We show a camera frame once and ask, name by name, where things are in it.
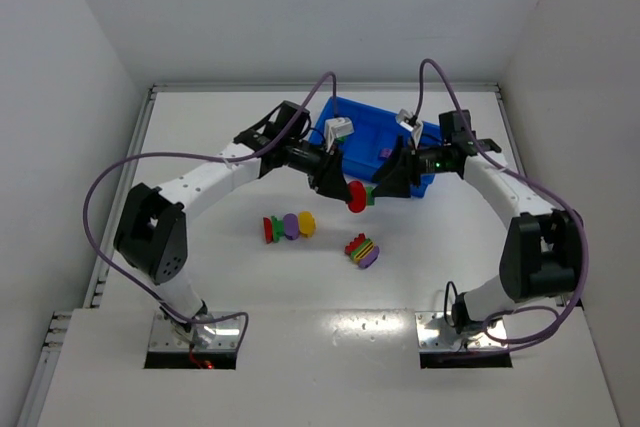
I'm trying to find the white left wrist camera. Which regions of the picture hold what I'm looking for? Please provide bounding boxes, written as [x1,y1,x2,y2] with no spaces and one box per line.
[323,117,354,151]

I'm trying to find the red rounded duplo brick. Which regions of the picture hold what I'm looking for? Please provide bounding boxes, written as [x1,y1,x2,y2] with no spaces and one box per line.
[347,180,368,213]

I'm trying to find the green duplo brick number three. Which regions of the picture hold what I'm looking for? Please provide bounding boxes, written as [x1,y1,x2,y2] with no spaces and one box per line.
[365,186,375,206]

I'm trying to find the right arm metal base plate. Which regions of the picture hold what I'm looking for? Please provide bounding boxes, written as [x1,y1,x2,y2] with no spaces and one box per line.
[415,311,508,354]

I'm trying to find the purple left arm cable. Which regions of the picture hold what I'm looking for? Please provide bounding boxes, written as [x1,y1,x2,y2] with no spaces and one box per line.
[83,71,339,348]

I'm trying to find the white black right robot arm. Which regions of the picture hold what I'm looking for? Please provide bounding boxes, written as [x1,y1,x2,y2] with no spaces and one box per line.
[374,109,588,332]

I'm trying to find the red half-round brick left cluster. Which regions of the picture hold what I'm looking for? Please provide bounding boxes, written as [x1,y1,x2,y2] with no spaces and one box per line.
[263,217,274,244]

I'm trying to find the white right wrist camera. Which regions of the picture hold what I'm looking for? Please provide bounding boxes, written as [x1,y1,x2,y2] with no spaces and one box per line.
[395,109,424,148]

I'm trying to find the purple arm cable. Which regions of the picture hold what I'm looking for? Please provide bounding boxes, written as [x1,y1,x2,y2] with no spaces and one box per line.
[83,71,339,348]
[412,58,592,356]

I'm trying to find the purple rounded brick left cluster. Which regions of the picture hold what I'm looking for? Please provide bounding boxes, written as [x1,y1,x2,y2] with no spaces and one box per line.
[282,213,300,240]

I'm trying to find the purple rounded duplo brick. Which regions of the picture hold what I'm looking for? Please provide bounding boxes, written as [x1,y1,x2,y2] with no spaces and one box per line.
[357,245,380,269]

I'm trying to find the red stud duplo brick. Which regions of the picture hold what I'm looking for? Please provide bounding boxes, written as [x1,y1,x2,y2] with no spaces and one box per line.
[344,233,367,256]

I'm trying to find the yellow rounded duplo brick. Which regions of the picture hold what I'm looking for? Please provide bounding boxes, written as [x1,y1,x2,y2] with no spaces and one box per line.
[298,211,316,238]

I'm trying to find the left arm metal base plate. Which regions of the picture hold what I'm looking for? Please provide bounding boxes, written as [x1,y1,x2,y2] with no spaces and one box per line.
[147,311,246,354]

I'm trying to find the blue plastic divided bin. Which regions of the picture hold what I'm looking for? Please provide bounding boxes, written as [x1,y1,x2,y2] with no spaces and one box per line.
[309,97,441,198]

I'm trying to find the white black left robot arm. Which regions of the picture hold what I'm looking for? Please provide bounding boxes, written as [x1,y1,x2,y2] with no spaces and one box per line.
[113,101,369,332]

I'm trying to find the green brick left cluster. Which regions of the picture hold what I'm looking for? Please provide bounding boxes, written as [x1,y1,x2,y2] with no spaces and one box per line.
[270,216,285,243]

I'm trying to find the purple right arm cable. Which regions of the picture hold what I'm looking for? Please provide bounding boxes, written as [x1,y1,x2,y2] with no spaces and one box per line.
[412,58,592,356]

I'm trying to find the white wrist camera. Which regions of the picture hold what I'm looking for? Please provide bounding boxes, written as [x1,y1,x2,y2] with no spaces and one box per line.
[323,117,354,151]
[395,109,424,148]

